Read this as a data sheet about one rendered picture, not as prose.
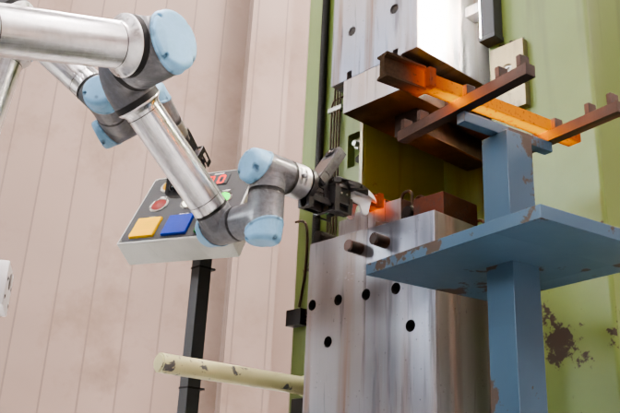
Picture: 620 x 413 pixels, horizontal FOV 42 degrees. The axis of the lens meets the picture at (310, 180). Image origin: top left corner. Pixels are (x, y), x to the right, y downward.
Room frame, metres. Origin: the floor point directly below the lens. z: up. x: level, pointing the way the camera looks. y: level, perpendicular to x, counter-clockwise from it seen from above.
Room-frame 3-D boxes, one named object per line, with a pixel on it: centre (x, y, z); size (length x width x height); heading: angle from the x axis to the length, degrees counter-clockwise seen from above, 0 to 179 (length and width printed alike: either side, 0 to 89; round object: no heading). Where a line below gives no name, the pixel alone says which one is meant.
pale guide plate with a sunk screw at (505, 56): (1.61, -0.45, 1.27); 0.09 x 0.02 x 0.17; 41
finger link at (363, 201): (1.69, -0.13, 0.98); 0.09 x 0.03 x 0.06; 127
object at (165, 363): (1.97, 0.15, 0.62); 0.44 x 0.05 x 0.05; 131
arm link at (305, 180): (1.58, 0.03, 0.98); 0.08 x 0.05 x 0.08; 41
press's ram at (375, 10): (1.87, -0.33, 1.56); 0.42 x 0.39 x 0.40; 131
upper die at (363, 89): (1.90, -0.30, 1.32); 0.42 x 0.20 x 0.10; 131
